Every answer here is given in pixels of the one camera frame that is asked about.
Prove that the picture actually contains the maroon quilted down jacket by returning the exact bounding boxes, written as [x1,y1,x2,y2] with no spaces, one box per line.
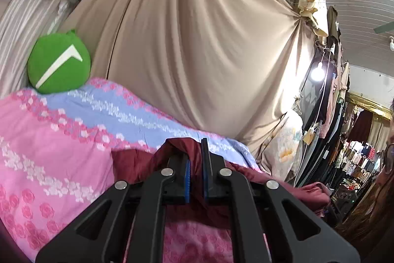
[111,137,333,219]

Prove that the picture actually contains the hanging clothes rack garments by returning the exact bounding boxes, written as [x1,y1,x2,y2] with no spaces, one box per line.
[294,6,349,187]

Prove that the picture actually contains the cream floral cloth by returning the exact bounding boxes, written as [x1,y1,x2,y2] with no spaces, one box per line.
[261,110,303,181]

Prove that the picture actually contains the pink blue floral bedspread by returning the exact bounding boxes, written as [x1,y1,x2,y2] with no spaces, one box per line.
[1,78,258,260]

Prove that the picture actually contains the beige draped curtain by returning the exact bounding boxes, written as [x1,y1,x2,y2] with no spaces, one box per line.
[61,0,314,155]

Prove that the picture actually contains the bare hanging light bulb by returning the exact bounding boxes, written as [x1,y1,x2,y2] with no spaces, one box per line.
[310,61,326,82]

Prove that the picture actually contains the green plush pillow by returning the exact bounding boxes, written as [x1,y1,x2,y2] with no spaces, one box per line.
[27,29,91,94]

